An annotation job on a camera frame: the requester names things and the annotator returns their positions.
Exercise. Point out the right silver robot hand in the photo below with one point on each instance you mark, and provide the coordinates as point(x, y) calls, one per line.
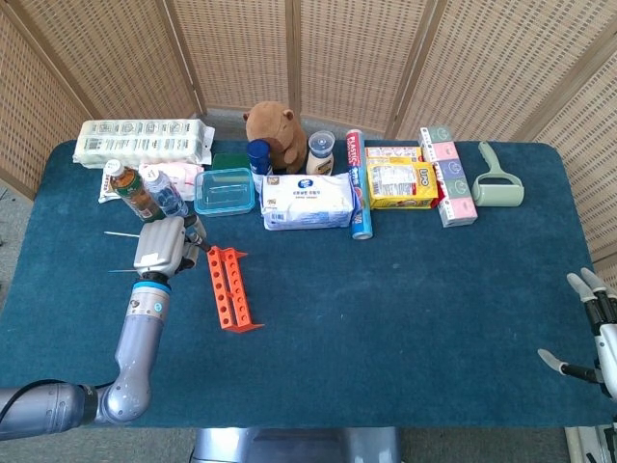
point(608, 349)

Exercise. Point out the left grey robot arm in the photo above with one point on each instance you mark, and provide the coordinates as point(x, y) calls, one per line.
point(137, 347)

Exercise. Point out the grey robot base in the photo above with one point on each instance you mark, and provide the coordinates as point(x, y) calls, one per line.
point(294, 446)

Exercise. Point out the orange test tube rack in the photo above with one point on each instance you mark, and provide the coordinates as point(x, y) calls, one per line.
point(229, 299)

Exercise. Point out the small green-black screwdriver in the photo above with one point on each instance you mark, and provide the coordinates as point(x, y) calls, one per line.
point(120, 271)

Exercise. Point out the large green-black screwdriver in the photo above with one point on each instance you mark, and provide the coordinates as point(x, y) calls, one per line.
point(120, 234)

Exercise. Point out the green lint roller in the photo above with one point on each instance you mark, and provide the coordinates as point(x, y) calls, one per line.
point(499, 190)

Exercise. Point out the blue table cloth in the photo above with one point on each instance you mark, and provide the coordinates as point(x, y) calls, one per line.
point(385, 313)

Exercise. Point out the pastel tissue box pack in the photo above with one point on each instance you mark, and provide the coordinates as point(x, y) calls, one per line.
point(450, 183)

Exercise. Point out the yellow Lipo snack bag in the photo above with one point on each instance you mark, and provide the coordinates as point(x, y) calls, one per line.
point(402, 185)

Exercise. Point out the plastic wrap roll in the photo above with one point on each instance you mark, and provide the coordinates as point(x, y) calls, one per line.
point(360, 202)

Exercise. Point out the red yellow snack box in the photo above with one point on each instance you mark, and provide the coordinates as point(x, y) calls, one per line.
point(393, 153)

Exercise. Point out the white wet wipes pack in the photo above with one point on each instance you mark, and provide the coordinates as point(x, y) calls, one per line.
point(308, 202)

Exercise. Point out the white bottle with clear cap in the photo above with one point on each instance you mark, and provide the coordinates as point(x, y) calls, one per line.
point(320, 154)

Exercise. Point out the brown capybara plush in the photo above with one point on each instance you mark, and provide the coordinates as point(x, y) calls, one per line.
point(277, 130)

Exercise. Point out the blue spray can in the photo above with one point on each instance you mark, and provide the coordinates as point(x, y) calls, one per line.
point(259, 156)

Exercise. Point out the wicker folding screen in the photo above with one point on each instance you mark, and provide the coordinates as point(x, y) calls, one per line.
point(337, 53)

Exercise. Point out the clear container with blue lid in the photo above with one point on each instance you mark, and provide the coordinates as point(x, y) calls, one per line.
point(224, 193)

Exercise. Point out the green flat box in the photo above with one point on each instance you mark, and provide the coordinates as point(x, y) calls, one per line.
point(230, 160)

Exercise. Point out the white pink snack bag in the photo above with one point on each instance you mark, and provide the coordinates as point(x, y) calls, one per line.
point(185, 176)

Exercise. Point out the clear water bottle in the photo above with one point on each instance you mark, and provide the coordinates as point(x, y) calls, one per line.
point(169, 195)

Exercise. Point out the green tea bottle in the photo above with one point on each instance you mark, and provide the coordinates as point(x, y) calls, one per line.
point(137, 195)

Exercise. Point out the white paper roll pack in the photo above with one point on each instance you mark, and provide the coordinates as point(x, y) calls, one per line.
point(140, 142)

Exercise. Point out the white metal frame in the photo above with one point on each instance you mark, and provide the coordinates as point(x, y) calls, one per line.
point(590, 446)

